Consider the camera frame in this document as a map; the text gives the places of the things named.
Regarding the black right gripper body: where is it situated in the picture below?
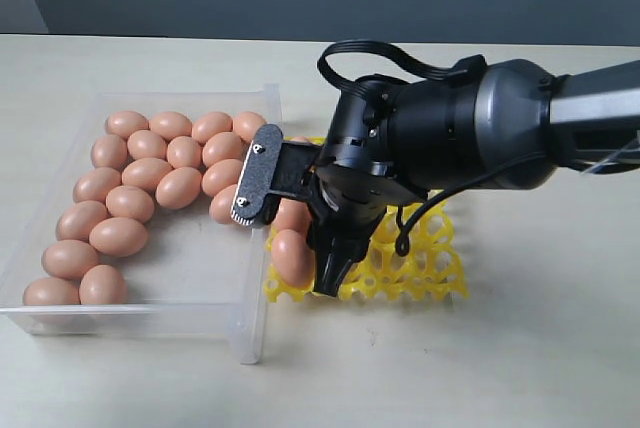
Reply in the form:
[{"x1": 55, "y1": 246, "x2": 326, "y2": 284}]
[{"x1": 309, "y1": 162, "x2": 400, "y2": 258}]

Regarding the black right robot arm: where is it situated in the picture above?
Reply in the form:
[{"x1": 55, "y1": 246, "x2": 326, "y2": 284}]
[{"x1": 312, "y1": 56, "x2": 639, "y2": 296}]

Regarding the yellow plastic egg tray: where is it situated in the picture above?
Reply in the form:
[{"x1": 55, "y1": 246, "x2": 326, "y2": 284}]
[{"x1": 263, "y1": 135, "x2": 471, "y2": 304}]

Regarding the clear plastic bin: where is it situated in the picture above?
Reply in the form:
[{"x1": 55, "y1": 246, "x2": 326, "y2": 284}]
[{"x1": 1, "y1": 84, "x2": 281, "y2": 364}]

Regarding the black cable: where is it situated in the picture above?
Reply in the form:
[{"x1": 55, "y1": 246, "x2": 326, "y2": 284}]
[{"x1": 317, "y1": 40, "x2": 640, "y2": 255}]

